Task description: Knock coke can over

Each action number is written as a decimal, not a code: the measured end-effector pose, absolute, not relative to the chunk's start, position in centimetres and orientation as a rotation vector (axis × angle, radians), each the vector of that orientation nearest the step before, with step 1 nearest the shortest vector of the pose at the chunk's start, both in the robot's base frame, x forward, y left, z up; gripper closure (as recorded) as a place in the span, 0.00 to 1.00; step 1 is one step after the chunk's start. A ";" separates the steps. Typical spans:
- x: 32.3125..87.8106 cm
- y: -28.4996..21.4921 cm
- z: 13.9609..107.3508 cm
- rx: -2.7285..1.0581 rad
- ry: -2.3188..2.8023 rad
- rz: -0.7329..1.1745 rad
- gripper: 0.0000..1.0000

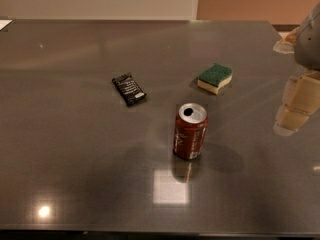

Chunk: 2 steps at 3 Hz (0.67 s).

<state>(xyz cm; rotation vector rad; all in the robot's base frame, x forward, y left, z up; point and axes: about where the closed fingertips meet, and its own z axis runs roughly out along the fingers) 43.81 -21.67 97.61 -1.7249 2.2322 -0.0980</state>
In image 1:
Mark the black snack bar wrapper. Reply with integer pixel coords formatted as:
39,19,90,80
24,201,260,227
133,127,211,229
112,72,147,106

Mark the white paper sheet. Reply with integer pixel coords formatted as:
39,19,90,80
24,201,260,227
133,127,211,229
0,20,12,31

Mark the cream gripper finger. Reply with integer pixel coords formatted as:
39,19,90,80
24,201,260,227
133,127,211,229
273,71,320,137
273,28,299,54

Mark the red coke can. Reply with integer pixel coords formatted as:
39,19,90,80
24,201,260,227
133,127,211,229
173,103,208,160

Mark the green and yellow sponge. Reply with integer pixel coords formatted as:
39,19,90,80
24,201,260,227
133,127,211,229
197,63,233,95

